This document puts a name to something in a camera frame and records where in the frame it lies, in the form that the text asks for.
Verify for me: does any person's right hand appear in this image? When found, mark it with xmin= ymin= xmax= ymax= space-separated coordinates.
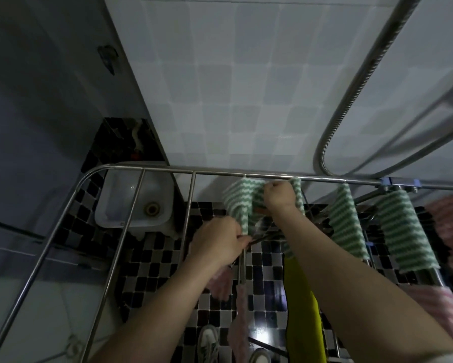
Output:
xmin=263 ymin=181 xmax=305 ymax=218

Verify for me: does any person's left hand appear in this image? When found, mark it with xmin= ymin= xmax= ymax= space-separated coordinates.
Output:
xmin=189 ymin=216 xmax=252 ymax=270

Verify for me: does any green white striped cloth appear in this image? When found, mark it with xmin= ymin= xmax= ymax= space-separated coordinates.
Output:
xmin=221 ymin=177 xmax=306 ymax=238
xmin=327 ymin=183 xmax=371 ymax=261
xmin=376 ymin=189 xmax=441 ymax=275

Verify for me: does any person's left forearm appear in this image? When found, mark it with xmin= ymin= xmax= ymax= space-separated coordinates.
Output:
xmin=90 ymin=257 xmax=227 ymax=363

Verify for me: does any person's right forearm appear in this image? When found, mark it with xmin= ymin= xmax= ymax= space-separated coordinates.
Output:
xmin=271 ymin=208 xmax=453 ymax=363

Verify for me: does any steel drying rack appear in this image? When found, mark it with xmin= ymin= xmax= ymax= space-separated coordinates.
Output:
xmin=0 ymin=164 xmax=453 ymax=363

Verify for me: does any pink white striped cloth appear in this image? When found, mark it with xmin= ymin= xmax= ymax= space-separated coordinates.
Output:
xmin=426 ymin=192 xmax=453 ymax=277
xmin=207 ymin=268 xmax=251 ymax=363
xmin=400 ymin=284 xmax=453 ymax=346

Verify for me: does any yellow cloth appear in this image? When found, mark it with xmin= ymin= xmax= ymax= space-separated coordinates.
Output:
xmin=283 ymin=256 xmax=322 ymax=363

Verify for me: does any person's left shoe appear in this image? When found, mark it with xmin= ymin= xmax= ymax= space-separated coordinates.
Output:
xmin=197 ymin=324 xmax=220 ymax=363

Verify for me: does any person's shoe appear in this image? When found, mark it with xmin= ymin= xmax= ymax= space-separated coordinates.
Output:
xmin=248 ymin=348 xmax=272 ymax=363
xmin=197 ymin=324 xmax=220 ymax=363

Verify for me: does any person's right shoe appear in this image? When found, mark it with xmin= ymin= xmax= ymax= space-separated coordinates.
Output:
xmin=248 ymin=348 xmax=272 ymax=363

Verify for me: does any white floor basin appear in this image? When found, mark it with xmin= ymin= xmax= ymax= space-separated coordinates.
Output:
xmin=94 ymin=162 xmax=179 ymax=239

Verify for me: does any blue rack joint clip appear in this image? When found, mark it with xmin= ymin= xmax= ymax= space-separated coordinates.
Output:
xmin=379 ymin=177 xmax=422 ymax=194

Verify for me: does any white wall pipe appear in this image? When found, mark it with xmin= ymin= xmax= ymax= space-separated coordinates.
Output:
xmin=131 ymin=118 xmax=145 ymax=160

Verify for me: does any metal shower hose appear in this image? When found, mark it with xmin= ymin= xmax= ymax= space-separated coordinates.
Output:
xmin=313 ymin=0 xmax=453 ymax=179

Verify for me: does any dark wall hook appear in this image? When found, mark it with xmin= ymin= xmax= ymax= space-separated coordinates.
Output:
xmin=97 ymin=44 xmax=120 ymax=76

